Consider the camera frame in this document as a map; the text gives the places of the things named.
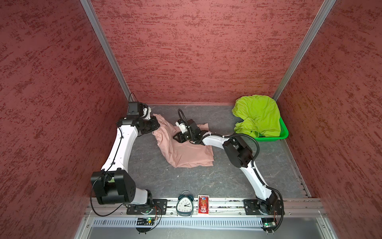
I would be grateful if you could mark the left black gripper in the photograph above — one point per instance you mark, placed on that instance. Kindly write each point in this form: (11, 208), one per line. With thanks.
(155, 125)

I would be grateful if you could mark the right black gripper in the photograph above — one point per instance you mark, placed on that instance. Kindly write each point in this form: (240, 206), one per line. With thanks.
(181, 138)

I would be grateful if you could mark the pink shorts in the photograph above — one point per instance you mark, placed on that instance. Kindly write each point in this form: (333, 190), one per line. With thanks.
(184, 155)

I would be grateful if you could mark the lime green shorts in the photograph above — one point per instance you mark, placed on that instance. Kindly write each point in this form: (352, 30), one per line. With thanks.
(260, 116)

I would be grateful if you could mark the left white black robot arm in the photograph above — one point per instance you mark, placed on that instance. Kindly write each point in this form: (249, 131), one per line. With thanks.
(113, 184)

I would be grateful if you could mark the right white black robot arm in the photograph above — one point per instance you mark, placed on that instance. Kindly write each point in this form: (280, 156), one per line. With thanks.
(241, 150)

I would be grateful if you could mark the red playing card box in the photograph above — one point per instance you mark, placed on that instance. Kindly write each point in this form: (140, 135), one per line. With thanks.
(203, 204)

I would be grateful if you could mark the dark green alarm clock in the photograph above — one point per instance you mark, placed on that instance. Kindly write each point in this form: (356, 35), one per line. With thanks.
(185, 206)

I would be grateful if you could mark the green plastic basket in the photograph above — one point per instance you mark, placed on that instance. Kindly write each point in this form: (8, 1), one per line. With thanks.
(283, 135)

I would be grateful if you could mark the left green circuit board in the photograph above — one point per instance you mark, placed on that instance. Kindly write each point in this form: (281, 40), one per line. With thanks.
(145, 222)

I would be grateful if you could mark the green circuit board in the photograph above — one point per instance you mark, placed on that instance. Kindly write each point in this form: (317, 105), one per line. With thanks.
(268, 224)
(145, 222)

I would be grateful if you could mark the right green circuit board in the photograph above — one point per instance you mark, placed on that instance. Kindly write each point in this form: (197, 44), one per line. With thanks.
(268, 224)

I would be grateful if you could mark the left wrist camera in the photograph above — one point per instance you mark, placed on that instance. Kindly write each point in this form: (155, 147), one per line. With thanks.
(146, 112)

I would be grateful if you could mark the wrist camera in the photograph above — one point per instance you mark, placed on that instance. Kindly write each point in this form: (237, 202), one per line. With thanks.
(182, 126)
(146, 112)

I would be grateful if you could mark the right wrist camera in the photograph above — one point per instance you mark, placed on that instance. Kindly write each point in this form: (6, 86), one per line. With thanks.
(182, 126)

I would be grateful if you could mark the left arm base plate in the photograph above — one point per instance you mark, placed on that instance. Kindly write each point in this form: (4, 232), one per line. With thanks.
(155, 207)

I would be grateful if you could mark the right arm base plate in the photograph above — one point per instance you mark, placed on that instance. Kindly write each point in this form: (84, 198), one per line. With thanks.
(252, 206)

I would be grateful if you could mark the white perforated cable duct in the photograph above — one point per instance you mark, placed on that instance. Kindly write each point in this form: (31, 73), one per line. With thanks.
(208, 223)

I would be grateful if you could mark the left aluminium corner post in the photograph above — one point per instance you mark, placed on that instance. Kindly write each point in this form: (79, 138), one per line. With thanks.
(96, 25)

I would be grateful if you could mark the aluminium corner post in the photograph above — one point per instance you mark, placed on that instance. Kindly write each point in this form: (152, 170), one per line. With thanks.
(96, 25)
(314, 28)

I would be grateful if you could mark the aluminium mounting rail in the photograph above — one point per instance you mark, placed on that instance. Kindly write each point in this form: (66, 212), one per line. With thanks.
(232, 207)

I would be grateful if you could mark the right aluminium corner post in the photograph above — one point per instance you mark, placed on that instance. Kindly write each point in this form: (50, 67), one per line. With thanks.
(314, 28)

